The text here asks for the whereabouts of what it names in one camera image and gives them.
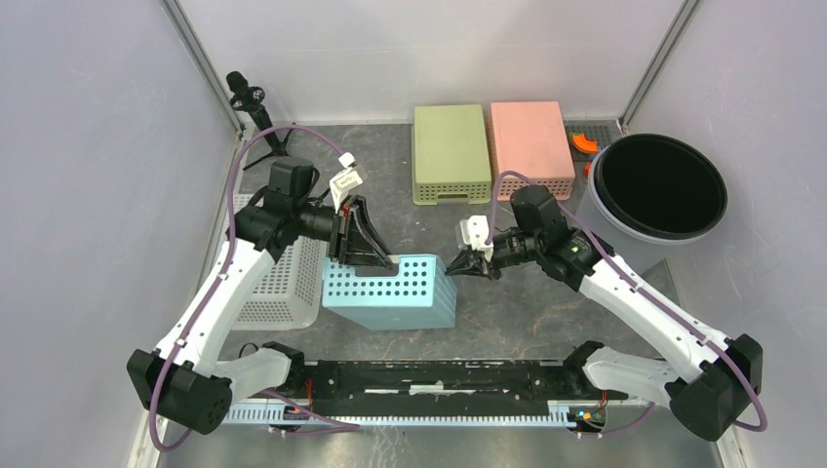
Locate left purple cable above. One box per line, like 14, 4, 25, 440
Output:
148, 124, 353, 452

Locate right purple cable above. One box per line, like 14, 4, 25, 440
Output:
486, 170, 768, 433

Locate pink plastic basket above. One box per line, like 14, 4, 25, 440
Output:
487, 101, 575, 201

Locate grey bin with black liner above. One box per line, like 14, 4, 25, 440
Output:
575, 134, 729, 273

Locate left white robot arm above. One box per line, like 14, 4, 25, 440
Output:
127, 152, 394, 435

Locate green plastic basket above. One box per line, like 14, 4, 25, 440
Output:
412, 104, 492, 206

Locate blue plastic basket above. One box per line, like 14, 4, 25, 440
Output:
322, 253, 457, 331

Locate white cable duct strip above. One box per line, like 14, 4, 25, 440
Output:
222, 399, 604, 429

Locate dark tray with orange blocks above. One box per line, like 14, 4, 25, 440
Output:
566, 122, 612, 162

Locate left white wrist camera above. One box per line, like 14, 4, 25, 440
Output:
329, 152, 364, 210

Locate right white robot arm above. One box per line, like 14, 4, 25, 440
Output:
446, 185, 768, 442

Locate purple cable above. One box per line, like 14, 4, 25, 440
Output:
148, 124, 353, 452
486, 170, 768, 433

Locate black microphone on tripod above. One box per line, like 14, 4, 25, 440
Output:
225, 71, 293, 171

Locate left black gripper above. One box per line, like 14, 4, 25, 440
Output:
294, 195, 395, 271

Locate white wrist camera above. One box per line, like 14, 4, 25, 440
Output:
329, 152, 364, 210
456, 214, 493, 255

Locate large white perforated basket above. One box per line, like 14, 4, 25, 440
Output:
225, 193, 328, 332

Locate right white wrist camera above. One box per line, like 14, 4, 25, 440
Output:
456, 214, 493, 255

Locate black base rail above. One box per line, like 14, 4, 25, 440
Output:
303, 360, 627, 416

